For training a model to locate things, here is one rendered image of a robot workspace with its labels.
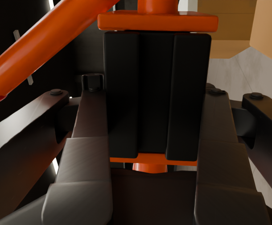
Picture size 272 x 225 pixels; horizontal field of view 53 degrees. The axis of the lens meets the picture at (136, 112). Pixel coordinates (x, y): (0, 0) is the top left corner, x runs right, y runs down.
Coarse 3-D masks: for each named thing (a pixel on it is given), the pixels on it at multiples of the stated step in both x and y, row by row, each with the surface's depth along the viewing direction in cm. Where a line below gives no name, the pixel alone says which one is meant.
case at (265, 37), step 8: (264, 0) 32; (256, 8) 35; (264, 8) 32; (256, 16) 35; (264, 16) 32; (256, 24) 35; (264, 24) 32; (256, 32) 35; (264, 32) 32; (256, 40) 35; (264, 40) 32; (256, 48) 35; (264, 48) 32
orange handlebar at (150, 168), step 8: (144, 0) 14; (152, 0) 14; (160, 0) 14; (168, 0) 14; (176, 0) 14; (144, 8) 14; (152, 8) 14; (160, 8) 14; (168, 8) 14; (176, 8) 14; (136, 168) 18; (144, 168) 17; (152, 168) 17; (160, 168) 18
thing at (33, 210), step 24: (120, 168) 8; (120, 192) 6; (144, 192) 6; (168, 192) 6; (192, 192) 6; (24, 216) 6; (120, 216) 6; (144, 216) 6; (168, 216) 6; (192, 216) 6
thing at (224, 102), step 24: (216, 96) 13; (216, 120) 10; (216, 144) 7; (240, 144) 7; (216, 168) 6; (240, 168) 6; (216, 192) 5; (240, 192) 5; (216, 216) 4; (240, 216) 4; (264, 216) 4
